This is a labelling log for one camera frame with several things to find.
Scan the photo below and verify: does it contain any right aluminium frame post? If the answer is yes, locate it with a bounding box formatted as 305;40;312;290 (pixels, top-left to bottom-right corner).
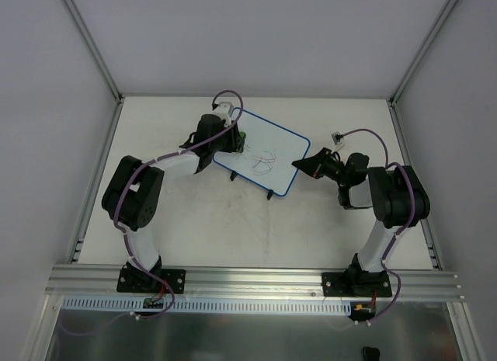
389;0;460;106

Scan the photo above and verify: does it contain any left aluminium frame post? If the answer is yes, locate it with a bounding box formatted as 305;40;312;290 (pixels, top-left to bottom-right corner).
61;0;122;102

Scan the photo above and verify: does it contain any aluminium front rail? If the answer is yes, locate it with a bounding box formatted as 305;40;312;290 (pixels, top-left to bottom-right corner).
45;264;466;302

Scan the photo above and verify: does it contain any purple cable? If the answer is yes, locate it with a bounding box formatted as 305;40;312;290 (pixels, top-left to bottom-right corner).
57;89;245;337
337;127;419;327

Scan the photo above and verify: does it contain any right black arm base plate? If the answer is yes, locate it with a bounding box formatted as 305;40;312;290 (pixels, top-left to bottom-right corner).
321;271;392;298

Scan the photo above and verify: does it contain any blue framed whiteboard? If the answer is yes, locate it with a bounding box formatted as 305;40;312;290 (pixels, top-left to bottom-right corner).
213;107;311;197

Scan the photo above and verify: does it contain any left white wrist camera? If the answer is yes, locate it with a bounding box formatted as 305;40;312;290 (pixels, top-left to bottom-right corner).
213;102;235;128

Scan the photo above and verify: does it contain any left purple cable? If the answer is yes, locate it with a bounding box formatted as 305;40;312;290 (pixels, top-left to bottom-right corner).
57;89;245;337

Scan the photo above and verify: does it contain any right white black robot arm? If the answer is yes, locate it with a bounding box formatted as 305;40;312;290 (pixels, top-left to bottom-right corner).
292;148;430;296

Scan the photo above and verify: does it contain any small black object on floor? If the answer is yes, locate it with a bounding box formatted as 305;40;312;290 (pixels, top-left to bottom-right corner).
363;347;381;361

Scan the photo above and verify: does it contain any white slotted cable duct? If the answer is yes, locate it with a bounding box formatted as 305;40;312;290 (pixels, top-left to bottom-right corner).
61;296;352;316

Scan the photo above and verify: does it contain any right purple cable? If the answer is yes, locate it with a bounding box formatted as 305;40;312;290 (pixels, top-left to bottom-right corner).
337;127;419;327

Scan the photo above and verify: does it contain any aluminium frame post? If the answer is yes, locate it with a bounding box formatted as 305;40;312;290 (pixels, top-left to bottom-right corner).
61;0;122;102
389;0;460;106

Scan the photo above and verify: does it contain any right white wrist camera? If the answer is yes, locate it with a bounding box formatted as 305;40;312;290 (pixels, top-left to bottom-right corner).
331;132;344;151

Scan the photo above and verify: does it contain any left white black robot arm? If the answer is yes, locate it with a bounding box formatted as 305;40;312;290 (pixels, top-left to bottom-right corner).
102;114;245;291

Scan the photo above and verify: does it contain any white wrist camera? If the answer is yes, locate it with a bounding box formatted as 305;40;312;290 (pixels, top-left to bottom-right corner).
213;102;235;128
331;132;344;151

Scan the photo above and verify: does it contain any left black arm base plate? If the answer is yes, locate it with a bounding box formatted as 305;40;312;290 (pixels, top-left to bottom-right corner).
116;264;186;294

